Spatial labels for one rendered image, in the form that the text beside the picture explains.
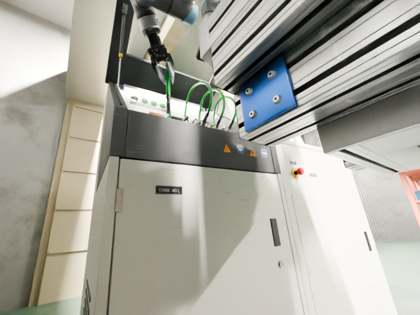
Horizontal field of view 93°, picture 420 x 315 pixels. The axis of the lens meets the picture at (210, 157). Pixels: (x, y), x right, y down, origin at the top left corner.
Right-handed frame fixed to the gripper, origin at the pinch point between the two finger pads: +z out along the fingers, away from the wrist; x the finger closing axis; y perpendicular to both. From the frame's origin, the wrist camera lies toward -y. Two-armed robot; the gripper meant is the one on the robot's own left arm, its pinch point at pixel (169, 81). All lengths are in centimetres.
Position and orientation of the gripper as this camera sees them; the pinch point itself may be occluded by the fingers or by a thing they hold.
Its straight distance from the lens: 98.5
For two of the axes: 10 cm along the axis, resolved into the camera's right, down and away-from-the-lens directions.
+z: 2.7, 8.7, 4.1
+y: 1.5, 3.8, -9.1
